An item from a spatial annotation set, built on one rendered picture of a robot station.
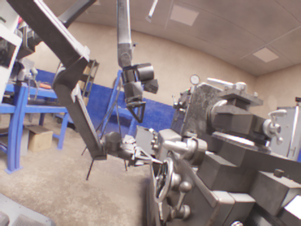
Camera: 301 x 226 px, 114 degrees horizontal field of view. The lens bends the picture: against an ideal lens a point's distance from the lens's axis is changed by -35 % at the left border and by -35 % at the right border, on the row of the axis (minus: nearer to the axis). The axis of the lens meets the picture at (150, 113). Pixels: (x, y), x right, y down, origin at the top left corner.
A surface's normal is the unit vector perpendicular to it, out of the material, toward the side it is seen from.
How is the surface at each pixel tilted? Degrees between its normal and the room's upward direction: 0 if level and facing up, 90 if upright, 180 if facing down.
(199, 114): 90
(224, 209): 90
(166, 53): 90
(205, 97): 90
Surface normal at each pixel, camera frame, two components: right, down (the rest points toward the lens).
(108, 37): 0.04, 0.01
